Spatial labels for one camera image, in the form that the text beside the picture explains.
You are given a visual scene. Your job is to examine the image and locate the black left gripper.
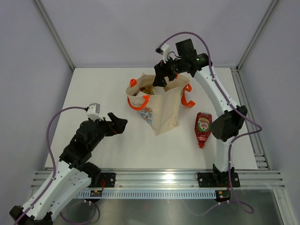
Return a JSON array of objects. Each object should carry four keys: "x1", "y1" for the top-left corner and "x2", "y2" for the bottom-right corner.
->
[{"x1": 88, "y1": 112, "x2": 127, "y2": 151}]

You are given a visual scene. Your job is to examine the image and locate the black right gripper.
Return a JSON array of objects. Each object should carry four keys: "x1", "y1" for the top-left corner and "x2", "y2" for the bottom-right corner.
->
[{"x1": 153, "y1": 53, "x2": 185, "y2": 88}]

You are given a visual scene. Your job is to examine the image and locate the white plastic bottle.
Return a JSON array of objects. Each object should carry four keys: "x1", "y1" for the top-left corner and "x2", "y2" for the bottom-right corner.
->
[{"x1": 152, "y1": 86, "x2": 165, "y2": 95}]

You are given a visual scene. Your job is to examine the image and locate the canvas bag with orange handles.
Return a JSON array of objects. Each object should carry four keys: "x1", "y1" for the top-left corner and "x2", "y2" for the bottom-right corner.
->
[{"x1": 126, "y1": 74, "x2": 195, "y2": 135}]

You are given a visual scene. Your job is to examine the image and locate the red Fairy dish soap bottle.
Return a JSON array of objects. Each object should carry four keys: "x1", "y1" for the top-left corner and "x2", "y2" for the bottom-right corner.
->
[{"x1": 195, "y1": 112, "x2": 212, "y2": 149}]

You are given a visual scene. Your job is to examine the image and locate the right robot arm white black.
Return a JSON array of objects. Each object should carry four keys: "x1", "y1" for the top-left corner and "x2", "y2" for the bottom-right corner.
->
[{"x1": 153, "y1": 39, "x2": 248, "y2": 188}]

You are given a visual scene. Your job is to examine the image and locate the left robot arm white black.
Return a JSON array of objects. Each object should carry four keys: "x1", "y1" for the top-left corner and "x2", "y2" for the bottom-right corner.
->
[{"x1": 9, "y1": 112, "x2": 128, "y2": 225}]

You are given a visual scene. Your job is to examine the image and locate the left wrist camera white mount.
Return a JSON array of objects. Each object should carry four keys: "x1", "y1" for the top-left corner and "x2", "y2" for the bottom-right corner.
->
[{"x1": 86, "y1": 103, "x2": 105, "y2": 121}]

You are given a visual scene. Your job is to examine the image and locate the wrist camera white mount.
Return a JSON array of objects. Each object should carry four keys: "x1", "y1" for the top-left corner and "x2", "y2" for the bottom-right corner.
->
[
  {"x1": 86, "y1": 103, "x2": 105, "y2": 121},
  {"x1": 155, "y1": 44, "x2": 171, "y2": 63}
]

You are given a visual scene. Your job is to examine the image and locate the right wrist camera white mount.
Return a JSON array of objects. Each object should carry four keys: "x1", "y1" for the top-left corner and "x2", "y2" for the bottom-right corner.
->
[{"x1": 155, "y1": 44, "x2": 171, "y2": 63}]

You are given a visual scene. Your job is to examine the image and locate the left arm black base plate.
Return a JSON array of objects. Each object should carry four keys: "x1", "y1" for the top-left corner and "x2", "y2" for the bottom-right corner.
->
[{"x1": 88, "y1": 172, "x2": 116, "y2": 188}]

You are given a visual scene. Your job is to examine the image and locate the white slotted cable duct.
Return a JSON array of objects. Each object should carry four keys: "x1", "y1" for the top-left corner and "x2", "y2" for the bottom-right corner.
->
[{"x1": 75, "y1": 189, "x2": 231, "y2": 199}]

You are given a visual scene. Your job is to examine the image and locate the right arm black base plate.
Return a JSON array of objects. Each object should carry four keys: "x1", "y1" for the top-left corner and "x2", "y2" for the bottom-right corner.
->
[{"x1": 195, "y1": 172, "x2": 240, "y2": 188}]

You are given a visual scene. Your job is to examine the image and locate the aluminium frame post right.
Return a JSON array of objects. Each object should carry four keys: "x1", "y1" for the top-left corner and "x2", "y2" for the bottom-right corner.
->
[{"x1": 236, "y1": 0, "x2": 280, "y2": 71}]

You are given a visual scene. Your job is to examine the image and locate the aluminium frame post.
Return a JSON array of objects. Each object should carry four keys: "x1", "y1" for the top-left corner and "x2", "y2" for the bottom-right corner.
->
[
  {"x1": 32, "y1": 0, "x2": 75, "y2": 72},
  {"x1": 236, "y1": 0, "x2": 280, "y2": 71}
]

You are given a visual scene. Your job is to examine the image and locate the aluminium frame post left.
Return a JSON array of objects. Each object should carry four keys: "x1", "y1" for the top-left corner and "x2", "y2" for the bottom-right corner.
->
[{"x1": 32, "y1": 0, "x2": 75, "y2": 72}]

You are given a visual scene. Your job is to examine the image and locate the aluminium front rail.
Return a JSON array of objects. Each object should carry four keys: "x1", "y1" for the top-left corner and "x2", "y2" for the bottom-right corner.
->
[{"x1": 30, "y1": 166, "x2": 285, "y2": 189}]

